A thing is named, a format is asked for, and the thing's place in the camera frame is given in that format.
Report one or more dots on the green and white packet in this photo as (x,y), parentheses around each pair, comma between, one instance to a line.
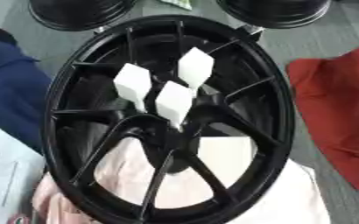
(178,3)

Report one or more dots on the black round wheel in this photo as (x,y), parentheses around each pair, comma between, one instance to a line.
(80,13)
(277,11)

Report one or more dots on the black spoked wheel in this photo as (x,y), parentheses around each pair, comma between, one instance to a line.
(75,96)

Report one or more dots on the white paper sheet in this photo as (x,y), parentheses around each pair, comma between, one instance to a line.
(6,175)

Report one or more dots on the red cloth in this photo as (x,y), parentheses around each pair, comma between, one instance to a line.
(341,110)

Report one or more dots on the blue garment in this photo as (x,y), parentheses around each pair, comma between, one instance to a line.
(11,93)

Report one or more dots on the pale pink cloth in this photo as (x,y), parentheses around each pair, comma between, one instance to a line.
(290,201)

